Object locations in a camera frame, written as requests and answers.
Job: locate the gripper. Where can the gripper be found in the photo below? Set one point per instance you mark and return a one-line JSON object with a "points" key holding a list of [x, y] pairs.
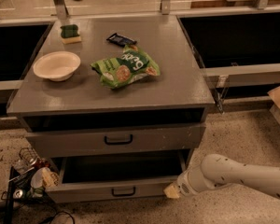
{"points": [[184, 185]]}

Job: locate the grey drawer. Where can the grey drawer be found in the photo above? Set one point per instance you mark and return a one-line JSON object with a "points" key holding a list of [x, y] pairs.
{"points": [[118, 176], [111, 141]]}

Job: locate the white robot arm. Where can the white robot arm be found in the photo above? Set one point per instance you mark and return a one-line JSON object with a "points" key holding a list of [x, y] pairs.
{"points": [[217, 172]]}

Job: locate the grey top drawer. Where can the grey top drawer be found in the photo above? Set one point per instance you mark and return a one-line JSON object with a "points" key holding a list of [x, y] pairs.
{"points": [[111, 141]]}

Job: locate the green chip bag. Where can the green chip bag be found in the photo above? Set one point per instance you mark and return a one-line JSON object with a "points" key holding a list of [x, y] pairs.
{"points": [[134, 64]]}

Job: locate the dark blue snack wrapper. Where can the dark blue snack wrapper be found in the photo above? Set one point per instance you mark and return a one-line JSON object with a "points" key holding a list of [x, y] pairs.
{"points": [[121, 40]]}

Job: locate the white paper bowl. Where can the white paper bowl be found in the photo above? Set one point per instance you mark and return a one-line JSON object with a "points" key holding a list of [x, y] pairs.
{"points": [[57, 66]]}

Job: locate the green yellow sponge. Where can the green yellow sponge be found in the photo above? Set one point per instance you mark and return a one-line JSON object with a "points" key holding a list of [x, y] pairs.
{"points": [[70, 34]]}

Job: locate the black wire dish rack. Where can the black wire dish rack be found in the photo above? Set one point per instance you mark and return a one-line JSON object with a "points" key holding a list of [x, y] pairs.
{"points": [[29, 180]]}

